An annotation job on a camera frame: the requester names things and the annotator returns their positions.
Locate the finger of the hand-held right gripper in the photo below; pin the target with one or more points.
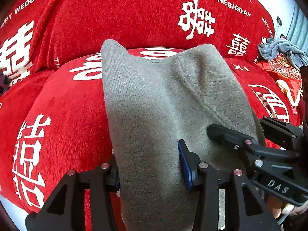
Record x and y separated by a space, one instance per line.
281 132
223 134

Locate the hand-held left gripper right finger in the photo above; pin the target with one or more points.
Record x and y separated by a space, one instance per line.
185 168

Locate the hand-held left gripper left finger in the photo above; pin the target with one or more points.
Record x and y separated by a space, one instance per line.
101 180

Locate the grey knit garment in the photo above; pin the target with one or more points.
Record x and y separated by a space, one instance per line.
149 125

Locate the person's right hand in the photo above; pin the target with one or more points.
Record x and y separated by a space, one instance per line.
276 207

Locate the red embroidered cloth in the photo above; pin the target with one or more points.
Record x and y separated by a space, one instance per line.
284 77

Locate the blue-grey fleece cloth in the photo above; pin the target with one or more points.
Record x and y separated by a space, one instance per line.
281 48

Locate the dark cloth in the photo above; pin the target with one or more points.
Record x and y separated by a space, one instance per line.
3 81

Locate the red printed sofa cover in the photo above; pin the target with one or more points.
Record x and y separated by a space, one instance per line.
120 12

